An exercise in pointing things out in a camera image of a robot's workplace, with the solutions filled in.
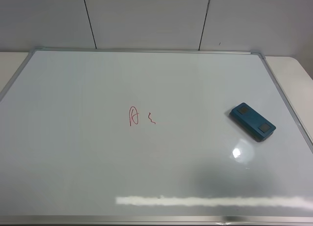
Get blue board eraser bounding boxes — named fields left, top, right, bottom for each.
left=229, top=103, right=276, bottom=142

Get white whiteboard with aluminium frame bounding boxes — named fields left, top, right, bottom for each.
left=0, top=49, right=313, bottom=226

